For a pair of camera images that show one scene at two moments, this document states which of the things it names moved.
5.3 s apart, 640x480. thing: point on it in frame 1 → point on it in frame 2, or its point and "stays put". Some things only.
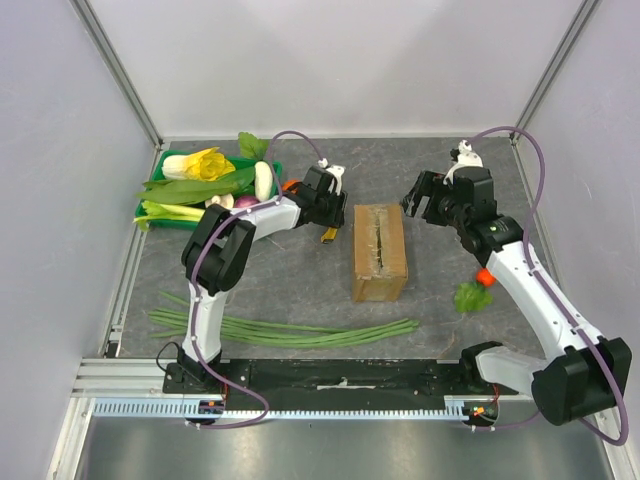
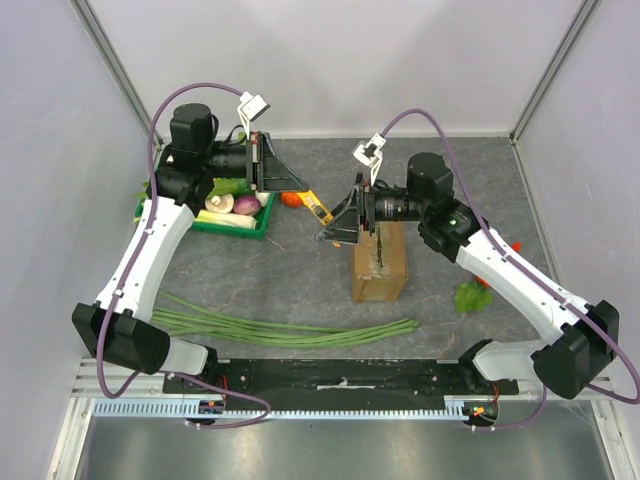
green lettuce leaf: x=471 y=297 stays put
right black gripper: x=426 y=195 → x=366 y=210
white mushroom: x=226 y=200 stays put
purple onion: x=244 y=201 stays put
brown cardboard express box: x=379 y=256 stays put
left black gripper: x=335 y=219 → x=264 y=168
